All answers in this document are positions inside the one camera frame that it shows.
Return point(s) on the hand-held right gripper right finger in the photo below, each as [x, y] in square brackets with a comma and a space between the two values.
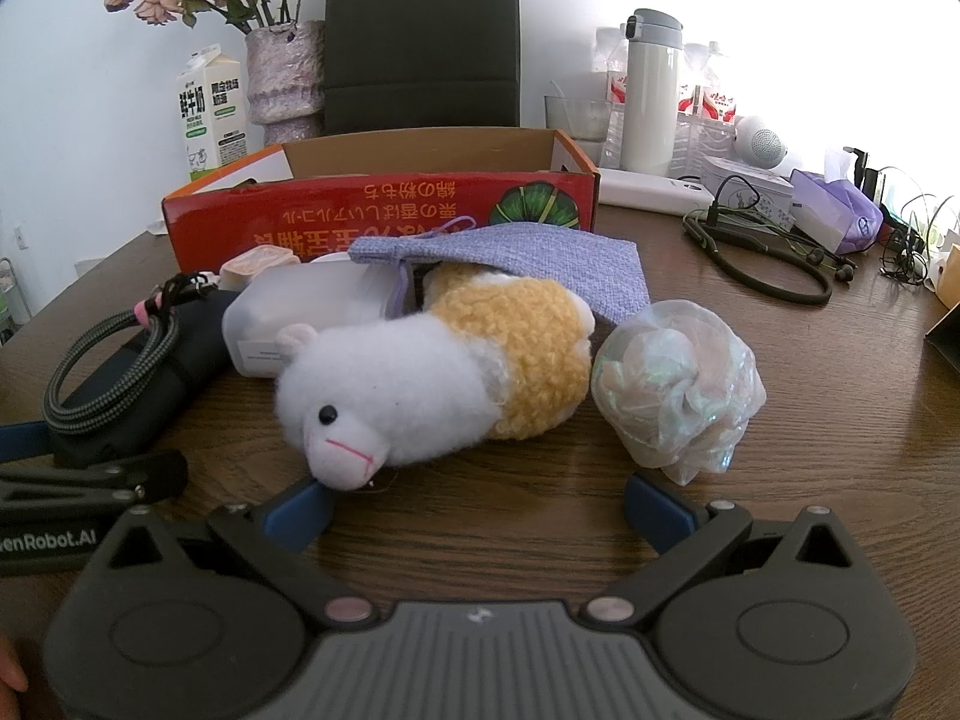
[658, 514]

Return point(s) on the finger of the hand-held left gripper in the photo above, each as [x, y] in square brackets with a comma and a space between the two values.
[19, 441]
[150, 476]

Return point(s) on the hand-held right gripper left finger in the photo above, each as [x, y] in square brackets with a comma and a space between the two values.
[298, 514]

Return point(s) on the iridescent plastic bag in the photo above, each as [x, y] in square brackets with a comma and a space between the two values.
[675, 382]

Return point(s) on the dark navy pouch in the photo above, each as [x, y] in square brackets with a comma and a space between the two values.
[196, 337]

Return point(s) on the white and yellow plush toy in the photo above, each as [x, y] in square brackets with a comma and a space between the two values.
[390, 382]

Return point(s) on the translucent white plastic container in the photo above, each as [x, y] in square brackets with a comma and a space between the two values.
[300, 307]

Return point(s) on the purple fabric pouch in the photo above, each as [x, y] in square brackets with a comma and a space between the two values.
[540, 262]

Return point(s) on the red cardboard box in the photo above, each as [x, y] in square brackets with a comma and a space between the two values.
[322, 217]

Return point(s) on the wooden desktop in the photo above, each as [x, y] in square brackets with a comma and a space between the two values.
[825, 427]

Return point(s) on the person's left hand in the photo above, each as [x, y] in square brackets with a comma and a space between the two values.
[9, 666]

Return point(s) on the dark green neckband earphones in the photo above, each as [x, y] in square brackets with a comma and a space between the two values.
[750, 283]

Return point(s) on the white power bank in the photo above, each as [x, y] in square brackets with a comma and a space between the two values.
[652, 191]

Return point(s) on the white printed tin box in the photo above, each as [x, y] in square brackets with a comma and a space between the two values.
[765, 199]

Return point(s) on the purple tissue pack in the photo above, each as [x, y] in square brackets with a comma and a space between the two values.
[840, 210]

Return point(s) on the white milk carton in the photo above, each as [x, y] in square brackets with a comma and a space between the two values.
[210, 112]

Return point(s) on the white round speaker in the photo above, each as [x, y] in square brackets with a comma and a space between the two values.
[761, 141]

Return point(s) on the clear glass cup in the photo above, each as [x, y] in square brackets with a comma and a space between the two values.
[577, 120]

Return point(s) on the white thermos bottle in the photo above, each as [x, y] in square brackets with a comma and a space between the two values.
[649, 105]

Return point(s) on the clear plastic water bottle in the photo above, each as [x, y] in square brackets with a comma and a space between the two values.
[709, 101]

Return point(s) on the pink textured vase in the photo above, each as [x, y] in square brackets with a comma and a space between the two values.
[285, 75]

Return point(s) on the black paper bag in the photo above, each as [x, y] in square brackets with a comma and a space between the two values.
[420, 37]

